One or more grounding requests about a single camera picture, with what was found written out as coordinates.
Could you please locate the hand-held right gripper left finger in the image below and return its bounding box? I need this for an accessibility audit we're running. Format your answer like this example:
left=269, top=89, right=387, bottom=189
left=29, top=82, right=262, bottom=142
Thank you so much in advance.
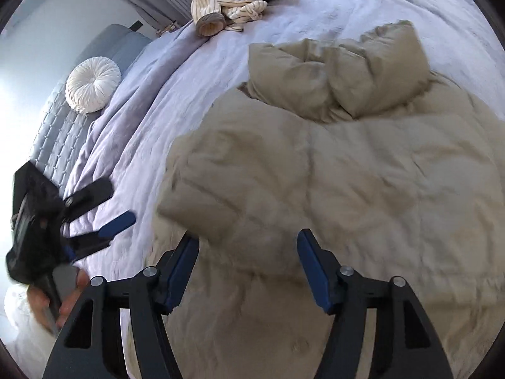
left=41, top=235, right=202, bottom=379

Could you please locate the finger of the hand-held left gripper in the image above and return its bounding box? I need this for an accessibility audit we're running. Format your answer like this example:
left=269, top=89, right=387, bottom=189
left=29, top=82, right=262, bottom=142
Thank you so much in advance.
left=63, top=177, right=116, bottom=222
left=65, top=210, right=137, bottom=262

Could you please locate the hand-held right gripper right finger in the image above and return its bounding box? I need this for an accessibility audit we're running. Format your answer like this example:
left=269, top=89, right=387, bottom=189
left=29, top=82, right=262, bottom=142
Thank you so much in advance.
left=297, top=228, right=454, bottom=379

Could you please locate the beige puffer jacket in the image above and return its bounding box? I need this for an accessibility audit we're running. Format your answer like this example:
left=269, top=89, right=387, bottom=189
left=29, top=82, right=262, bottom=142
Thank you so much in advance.
left=144, top=20, right=505, bottom=379

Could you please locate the person's left hand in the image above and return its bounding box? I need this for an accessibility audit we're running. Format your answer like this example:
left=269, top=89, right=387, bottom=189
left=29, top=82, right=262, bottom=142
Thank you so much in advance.
left=26, top=268, right=92, bottom=334

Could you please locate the blue-grey quilted headboard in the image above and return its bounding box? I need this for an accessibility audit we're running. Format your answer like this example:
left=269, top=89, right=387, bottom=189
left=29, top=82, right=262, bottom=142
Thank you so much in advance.
left=28, top=24, right=154, bottom=176

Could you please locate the white cloth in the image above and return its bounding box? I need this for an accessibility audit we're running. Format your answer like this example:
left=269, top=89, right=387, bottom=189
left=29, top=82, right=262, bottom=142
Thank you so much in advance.
left=3, top=283, right=56, bottom=364

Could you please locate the round white pleated pillow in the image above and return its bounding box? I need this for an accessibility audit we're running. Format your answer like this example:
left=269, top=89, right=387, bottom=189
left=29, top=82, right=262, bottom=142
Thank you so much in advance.
left=65, top=57, right=122, bottom=114

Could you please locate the lavender fleece blanket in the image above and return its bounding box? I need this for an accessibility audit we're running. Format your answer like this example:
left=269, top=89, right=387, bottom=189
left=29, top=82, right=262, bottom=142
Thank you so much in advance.
left=8, top=0, right=505, bottom=379

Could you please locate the cream striped garment pile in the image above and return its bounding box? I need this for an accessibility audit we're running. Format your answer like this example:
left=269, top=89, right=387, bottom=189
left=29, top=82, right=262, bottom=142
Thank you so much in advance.
left=190, top=0, right=274, bottom=37

